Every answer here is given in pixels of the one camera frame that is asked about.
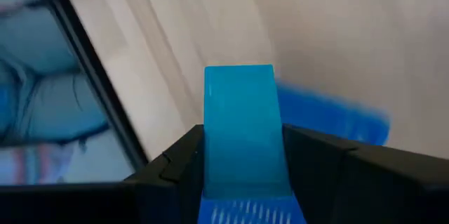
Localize black aluminium table frame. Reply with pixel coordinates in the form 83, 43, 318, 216
29, 0, 150, 183

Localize teal rectangular block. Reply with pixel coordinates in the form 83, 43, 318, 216
203, 63, 293, 199

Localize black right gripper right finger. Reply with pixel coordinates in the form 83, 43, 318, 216
281, 123, 449, 224

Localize blue plastic basket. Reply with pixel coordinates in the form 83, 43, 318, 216
198, 79, 390, 224

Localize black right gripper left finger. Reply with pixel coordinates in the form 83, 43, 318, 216
0, 124, 206, 224

